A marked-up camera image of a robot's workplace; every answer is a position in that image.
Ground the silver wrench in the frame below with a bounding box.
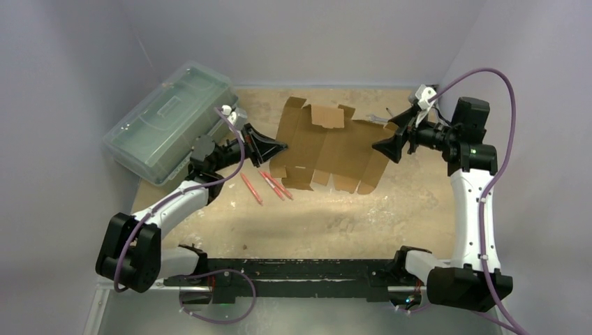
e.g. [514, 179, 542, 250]
[367, 114, 389, 124]

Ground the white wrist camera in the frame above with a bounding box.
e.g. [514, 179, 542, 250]
[221, 105, 248, 131]
[408, 84, 436, 127]

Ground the clear plastic storage box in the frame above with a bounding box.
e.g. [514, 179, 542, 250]
[103, 61, 239, 186]

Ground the pink pen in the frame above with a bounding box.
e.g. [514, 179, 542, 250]
[240, 172, 263, 206]

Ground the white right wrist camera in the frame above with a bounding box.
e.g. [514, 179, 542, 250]
[408, 84, 436, 127]

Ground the aluminium frame rail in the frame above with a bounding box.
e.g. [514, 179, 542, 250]
[83, 279, 229, 334]

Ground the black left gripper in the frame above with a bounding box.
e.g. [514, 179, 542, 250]
[212, 124, 287, 172]

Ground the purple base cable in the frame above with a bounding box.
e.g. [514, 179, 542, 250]
[177, 269, 257, 325]

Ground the brown cardboard box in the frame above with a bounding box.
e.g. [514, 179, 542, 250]
[269, 96, 394, 195]

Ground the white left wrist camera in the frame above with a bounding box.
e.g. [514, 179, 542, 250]
[221, 105, 248, 131]

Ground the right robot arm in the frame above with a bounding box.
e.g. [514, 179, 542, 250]
[372, 97, 513, 312]

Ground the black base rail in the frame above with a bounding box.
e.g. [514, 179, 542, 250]
[159, 247, 423, 304]

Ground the red pen with label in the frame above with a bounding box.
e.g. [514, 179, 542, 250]
[258, 170, 285, 201]

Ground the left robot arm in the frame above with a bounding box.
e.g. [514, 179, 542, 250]
[95, 123, 288, 292]

